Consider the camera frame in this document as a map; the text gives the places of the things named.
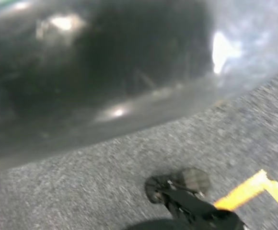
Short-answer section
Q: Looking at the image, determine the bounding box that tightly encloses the black left robot foot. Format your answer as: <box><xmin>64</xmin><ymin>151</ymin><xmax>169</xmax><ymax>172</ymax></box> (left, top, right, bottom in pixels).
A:
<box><xmin>125</xmin><ymin>167</ymin><xmax>247</xmax><ymax>230</ymax></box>

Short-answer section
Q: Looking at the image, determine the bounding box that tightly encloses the yellow floor tape square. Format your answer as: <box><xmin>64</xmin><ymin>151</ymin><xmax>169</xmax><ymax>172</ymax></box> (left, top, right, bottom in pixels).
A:
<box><xmin>213</xmin><ymin>169</ymin><xmax>278</xmax><ymax>218</ymax></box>

